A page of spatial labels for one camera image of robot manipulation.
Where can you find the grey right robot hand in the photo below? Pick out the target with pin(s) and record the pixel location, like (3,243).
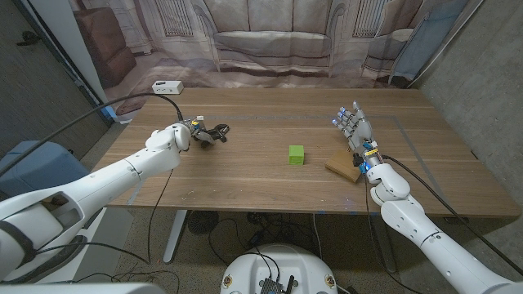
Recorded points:
(361,134)

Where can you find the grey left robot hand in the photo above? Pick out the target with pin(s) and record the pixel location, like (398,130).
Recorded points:
(198,130)

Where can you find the black grip strengthener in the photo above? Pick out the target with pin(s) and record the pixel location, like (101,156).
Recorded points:
(218,132)

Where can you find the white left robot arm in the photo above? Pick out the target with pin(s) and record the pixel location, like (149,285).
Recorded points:
(106,183)

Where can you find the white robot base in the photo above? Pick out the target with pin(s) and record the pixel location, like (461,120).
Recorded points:
(278,261)

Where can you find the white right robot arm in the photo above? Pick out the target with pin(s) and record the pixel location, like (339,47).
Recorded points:
(433,241)

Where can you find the green block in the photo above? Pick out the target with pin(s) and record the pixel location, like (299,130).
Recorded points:
(296,156)

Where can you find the brown wooden board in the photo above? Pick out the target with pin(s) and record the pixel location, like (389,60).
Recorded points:
(341,165)

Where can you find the white power strip box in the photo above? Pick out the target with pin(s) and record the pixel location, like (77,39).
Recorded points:
(166,87)

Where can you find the grey tape outline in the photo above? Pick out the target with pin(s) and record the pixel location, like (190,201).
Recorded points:
(265,117)

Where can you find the blue tape piece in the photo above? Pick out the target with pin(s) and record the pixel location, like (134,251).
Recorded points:
(108,111)

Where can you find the black round fan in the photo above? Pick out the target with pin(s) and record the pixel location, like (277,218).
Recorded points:
(203,222)

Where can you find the white table leg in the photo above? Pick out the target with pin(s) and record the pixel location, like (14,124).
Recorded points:
(175,237)

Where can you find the grey table leg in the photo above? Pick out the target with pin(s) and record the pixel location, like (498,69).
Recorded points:
(383,245)

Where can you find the printed sofa room backdrop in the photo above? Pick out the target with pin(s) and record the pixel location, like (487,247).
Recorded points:
(269,41)

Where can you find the blue-grey round stool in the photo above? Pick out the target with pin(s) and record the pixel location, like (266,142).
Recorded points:
(37,167)

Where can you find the black module with antenna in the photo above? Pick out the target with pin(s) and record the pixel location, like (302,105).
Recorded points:
(271,286)

